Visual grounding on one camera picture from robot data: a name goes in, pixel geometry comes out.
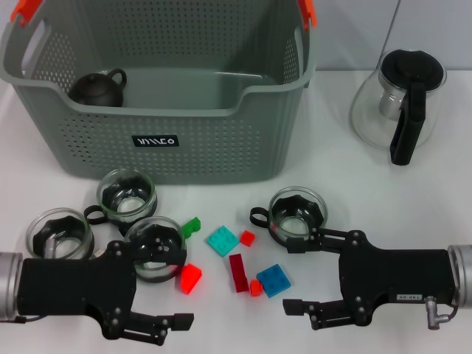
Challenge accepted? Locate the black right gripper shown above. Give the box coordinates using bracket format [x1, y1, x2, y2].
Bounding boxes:
[282, 226, 460, 331]

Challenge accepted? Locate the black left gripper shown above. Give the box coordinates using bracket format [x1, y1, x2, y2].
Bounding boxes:
[16, 232, 195, 347]

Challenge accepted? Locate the red sloped toy brick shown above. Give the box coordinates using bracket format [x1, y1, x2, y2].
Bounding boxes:
[179, 262, 203, 295]

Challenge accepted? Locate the green toy brick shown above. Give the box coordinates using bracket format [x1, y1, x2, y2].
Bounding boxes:
[181, 217, 203, 239]

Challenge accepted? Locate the grey perforated storage basket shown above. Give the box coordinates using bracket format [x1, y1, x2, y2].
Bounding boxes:
[0, 0, 319, 185]

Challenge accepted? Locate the blue square toy brick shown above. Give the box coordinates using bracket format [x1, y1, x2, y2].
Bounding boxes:
[256, 263, 291, 299]

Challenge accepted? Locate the teal square toy brick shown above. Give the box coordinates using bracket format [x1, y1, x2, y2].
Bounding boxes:
[206, 224, 240, 258]

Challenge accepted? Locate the dark red long brick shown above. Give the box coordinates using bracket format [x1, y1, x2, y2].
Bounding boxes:
[228, 253, 250, 294]

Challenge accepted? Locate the dark clay teapot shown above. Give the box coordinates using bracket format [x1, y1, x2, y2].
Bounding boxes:
[68, 68, 128, 108]

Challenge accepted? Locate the right wrist connector cable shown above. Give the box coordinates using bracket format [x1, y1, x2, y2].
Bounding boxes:
[423, 294, 460, 331]

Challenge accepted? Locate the wrist connector cable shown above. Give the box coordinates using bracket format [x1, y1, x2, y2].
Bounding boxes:
[423, 294, 460, 331]
[0, 314, 42, 326]

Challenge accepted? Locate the left wrist connector cable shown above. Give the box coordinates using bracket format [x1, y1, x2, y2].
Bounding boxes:
[0, 314, 42, 326]

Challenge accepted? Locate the glass teapot black handle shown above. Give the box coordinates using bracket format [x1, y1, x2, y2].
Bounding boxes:
[349, 48, 448, 166]

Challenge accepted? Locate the thin dark wall cable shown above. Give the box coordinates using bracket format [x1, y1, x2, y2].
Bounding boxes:
[381, 0, 403, 56]

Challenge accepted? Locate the orange basket handle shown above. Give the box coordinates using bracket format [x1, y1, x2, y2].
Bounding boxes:
[10, 0, 318, 31]

